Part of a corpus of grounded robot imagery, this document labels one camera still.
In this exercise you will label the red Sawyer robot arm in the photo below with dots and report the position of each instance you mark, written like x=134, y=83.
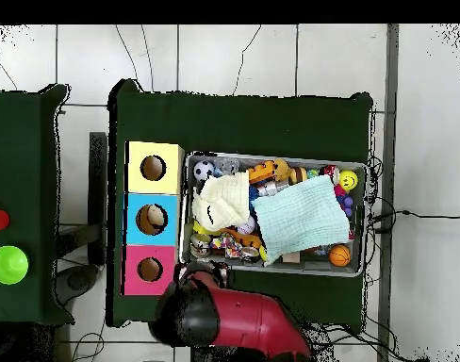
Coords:
x=245, y=320

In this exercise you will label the small soccer ball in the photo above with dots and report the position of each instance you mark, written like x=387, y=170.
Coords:
x=203, y=170

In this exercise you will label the orange plastic toy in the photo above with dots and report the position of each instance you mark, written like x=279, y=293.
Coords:
x=260, y=173

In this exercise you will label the wooden box with three holes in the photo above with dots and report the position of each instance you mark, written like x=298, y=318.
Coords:
x=136, y=219

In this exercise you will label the clear mesh bin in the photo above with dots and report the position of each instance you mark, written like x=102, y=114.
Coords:
x=360, y=226

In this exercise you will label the small orange basketball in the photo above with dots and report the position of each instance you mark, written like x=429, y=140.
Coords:
x=340, y=256

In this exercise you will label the silver toy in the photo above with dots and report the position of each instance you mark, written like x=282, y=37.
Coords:
x=271, y=188

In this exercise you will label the mint green cloth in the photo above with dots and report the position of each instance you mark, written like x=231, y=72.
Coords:
x=302, y=215

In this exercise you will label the yellow smiley ball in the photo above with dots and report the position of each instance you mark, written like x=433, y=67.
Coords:
x=348, y=180

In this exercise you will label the cream yellow cloth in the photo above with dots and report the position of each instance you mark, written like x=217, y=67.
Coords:
x=222, y=200

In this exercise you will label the round silver tin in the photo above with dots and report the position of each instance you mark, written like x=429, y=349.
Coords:
x=250, y=254

